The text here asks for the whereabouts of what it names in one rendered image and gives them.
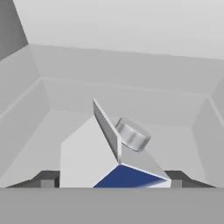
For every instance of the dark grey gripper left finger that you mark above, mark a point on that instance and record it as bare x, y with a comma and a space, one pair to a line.
46, 178

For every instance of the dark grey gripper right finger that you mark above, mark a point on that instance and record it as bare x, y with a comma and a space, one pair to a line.
178, 178

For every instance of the white and blue milk carton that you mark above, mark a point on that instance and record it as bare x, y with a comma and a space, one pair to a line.
87, 157

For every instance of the white fridge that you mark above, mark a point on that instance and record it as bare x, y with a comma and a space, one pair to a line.
116, 58

